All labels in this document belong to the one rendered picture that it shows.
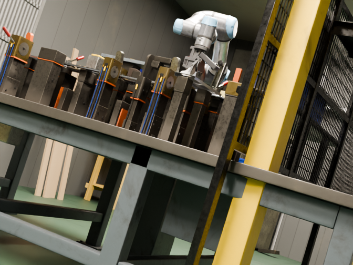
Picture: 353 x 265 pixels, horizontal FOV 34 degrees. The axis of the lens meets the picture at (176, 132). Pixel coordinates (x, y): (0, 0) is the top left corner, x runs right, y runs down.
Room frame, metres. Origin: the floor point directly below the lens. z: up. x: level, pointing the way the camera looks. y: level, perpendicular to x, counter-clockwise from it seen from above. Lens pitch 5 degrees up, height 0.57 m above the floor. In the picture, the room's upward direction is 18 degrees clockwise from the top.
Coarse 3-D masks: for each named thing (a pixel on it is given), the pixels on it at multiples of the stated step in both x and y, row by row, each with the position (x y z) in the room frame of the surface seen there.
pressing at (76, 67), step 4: (32, 56) 3.26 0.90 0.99; (36, 56) 3.24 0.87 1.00; (64, 64) 3.23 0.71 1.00; (68, 64) 3.11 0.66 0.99; (72, 64) 3.10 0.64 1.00; (68, 68) 3.36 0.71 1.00; (72, 68) 3.29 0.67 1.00; (76, 68) 3.24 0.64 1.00; (80, 68) 3.17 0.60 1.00; (84, 68) 3.14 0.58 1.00; (88, 68) 3.04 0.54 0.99; (92, 68) 3.04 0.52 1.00; (76, 72) 3.32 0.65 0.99; (92, 72) 3.18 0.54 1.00; (120, 76) 3.00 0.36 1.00; (124, 76) 2.91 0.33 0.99; (128, 76) 2.92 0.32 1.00; (128, 80) 3.06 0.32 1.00; (132, 80) 3.02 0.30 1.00; (136, 80) 2.97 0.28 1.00; (152, 80) 2.81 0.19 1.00; (132, 84) 3.10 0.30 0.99; (152, 84) 2.92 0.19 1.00; (212, 96) 2.70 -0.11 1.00; (216, 96) 2.60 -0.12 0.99
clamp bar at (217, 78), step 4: (220, 60) 2.90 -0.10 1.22; (220, 64) 2.90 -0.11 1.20; (224, 64) 2.91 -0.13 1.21; (220, 68) 2.93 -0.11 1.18; (224, 68) 2.92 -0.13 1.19; (216, 72) 2.92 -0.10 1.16; (220, 72) 2.92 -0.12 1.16; (216, 76) 2.93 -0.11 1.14; (220, 76) 2.90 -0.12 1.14; (212, 80) 2.92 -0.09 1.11; (216, 80) 2.92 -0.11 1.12; (220, 80) 2.91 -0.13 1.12; (212, 84) 2.91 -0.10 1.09; (216, 84) 2.90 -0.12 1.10
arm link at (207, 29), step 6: (204, 18) 2.74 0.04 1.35; (210, 18) 2.73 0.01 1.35; (204, 24) 2.73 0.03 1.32; (210, 24) 2.73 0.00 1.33; (216, 24) 2.75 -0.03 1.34; (204, 30) 2.73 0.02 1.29; (210, 30) 2.73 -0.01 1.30; (198, 36) 2.77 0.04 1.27; (204, 36) 2.72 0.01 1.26; (210, 36) 2.73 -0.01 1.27
